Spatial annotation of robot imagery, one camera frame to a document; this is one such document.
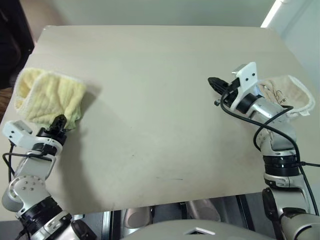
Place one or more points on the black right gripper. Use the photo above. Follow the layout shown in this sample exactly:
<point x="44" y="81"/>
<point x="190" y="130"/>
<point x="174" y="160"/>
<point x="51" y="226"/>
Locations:
<point x="230" y="96"/>

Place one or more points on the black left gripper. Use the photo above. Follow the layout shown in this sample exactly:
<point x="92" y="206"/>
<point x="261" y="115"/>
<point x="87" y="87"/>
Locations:
<point x="50" y="136"/>

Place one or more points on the pale yellow towel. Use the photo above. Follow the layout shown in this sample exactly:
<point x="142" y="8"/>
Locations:
<point x="50" y="95"/>

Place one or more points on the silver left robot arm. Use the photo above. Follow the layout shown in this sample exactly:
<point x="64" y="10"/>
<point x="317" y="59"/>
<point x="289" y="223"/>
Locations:
<point x="32" y="165"/>

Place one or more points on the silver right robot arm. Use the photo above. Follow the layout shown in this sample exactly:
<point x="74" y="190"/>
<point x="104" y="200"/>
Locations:
<point x="270" y="110"/>

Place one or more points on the folded beige towel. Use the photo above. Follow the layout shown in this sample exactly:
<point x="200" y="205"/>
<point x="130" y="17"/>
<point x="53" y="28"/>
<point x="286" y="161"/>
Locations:
<point x="297" y="92"/>

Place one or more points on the black office chair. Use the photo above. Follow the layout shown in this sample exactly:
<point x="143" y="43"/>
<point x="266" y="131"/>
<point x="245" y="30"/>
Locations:
<point x="12" y="37"/>

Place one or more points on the black table leg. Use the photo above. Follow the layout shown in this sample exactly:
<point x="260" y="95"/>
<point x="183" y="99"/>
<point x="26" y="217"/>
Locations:
<point x="250" y="212"/>
<point x="112" y="225"/>

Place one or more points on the grey rounded shape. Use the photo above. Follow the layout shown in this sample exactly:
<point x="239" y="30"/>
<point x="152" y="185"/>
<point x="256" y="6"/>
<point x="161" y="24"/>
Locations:
<point x="202" y="210"/>
<point x="137" y="217"/>

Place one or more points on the grey robot torso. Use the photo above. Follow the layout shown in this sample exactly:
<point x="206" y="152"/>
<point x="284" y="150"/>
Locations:
<point x="162" y="230"/>

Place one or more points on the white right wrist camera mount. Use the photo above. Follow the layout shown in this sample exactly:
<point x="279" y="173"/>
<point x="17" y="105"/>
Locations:
<point x="247" y="75"/>

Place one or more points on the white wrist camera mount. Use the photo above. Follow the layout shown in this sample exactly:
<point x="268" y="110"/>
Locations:
<point x="20" y="137"/>
<point x="247" y="75"/>

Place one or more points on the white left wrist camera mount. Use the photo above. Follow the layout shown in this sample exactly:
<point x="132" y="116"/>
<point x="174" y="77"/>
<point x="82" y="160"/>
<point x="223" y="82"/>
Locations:
<point x="20" y="137"/>

